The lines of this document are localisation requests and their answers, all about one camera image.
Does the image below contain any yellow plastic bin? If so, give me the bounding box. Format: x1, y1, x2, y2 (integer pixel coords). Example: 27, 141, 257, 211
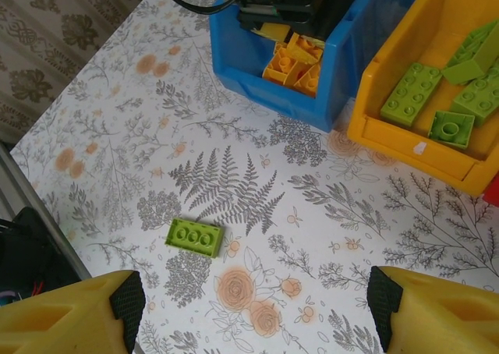
346, 0, 499, 197

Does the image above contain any floral tablecloth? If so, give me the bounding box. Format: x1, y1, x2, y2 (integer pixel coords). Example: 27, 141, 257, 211
9, 0, 499, 354

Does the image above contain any aluminium table edge rail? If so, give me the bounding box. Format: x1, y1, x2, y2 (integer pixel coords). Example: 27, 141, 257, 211
0, 140, 94, 283

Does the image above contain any orange lego brick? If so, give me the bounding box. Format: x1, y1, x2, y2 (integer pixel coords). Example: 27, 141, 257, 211
286, 33, 325, 65
263, 48, 299, 85
292, 63, 324, 98

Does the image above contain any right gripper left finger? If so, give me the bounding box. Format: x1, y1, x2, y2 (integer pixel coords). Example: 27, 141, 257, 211
0, 270, 147, 354

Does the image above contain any small green lego brick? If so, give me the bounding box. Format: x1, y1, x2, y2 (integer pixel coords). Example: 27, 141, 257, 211
426, 110, 476, 150

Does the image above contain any blue plastic bin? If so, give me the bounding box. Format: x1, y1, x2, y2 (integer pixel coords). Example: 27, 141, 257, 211
209, 0, 430, 133

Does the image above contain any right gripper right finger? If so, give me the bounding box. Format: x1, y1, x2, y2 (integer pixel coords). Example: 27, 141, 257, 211
366, 265, 499, 354

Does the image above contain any red plastic bin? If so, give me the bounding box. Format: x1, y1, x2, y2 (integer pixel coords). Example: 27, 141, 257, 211
482, 174, 499, 207

